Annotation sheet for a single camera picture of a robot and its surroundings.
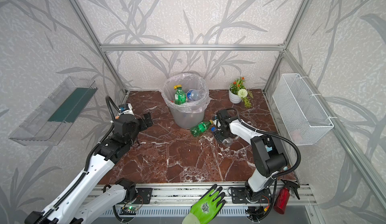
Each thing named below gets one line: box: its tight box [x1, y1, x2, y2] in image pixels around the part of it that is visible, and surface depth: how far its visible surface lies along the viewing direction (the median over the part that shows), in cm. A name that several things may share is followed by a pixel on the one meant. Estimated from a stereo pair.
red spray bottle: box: [273, 178, 301, 215], surface depth 73 cm
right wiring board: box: [244, 205, 270, 222], surface depth 72 cm
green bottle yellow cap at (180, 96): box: [173, 84, 187, 105], surface depth 90 cm
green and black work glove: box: [181, 183, 227, 224], surface depth 71 cm
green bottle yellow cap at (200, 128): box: [189, 119, 214, 138], surface depth 98 cm
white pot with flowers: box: [228, 76, 254, 108], surface depth 104 cm
